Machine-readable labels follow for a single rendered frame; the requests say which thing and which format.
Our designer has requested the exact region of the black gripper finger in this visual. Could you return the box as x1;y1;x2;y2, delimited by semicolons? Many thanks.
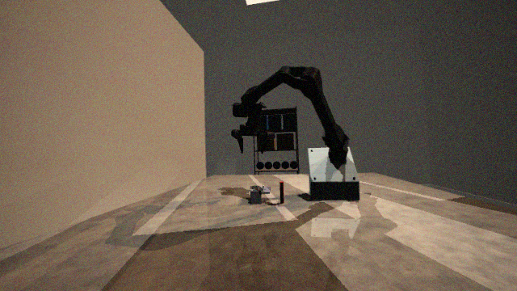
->
234;137;243;154
261;138;272;154

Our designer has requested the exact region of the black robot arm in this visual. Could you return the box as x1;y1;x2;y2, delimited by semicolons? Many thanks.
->
233;65;349;163

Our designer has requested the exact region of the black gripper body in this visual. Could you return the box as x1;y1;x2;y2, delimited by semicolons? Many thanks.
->
231;118;275;139

